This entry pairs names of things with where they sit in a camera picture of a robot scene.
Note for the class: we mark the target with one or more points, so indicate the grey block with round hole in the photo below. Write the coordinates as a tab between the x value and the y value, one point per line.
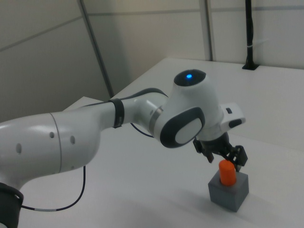
225	196

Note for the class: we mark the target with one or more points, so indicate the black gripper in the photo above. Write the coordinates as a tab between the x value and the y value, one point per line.
215	145

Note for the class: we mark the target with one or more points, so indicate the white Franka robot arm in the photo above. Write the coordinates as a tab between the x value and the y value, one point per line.
71	137

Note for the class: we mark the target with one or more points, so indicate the grey slanted partition post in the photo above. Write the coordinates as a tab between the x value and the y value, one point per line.
95	40

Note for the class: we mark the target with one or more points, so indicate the grey upright partition post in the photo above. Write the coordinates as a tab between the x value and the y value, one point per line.
209	28

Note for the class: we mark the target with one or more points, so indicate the black pole with base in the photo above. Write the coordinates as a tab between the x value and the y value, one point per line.
249	35

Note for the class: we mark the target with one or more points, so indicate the orange cylinder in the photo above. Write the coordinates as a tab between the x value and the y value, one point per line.
227	173

